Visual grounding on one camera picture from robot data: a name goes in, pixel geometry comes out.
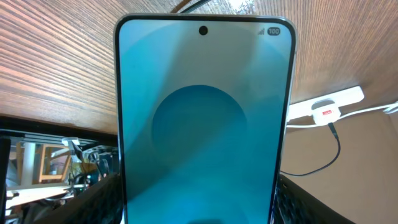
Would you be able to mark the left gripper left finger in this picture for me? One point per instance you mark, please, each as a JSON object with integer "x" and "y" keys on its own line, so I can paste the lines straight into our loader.
{"x": 101, "y": 203}

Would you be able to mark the blue screen smartphone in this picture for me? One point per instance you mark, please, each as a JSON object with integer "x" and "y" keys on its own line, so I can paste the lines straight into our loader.
{"x": 202, "y": 105}

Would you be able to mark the white power strip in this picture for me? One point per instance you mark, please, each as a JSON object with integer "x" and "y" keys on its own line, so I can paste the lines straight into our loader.
{"x": 342, "y": 98}

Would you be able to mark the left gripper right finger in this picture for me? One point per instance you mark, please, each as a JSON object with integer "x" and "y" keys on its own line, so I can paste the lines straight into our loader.
{"x": 295, "y": 205}

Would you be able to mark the white charger plug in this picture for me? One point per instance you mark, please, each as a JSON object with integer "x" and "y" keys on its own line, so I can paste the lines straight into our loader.
{"x": 325, "y": 112}

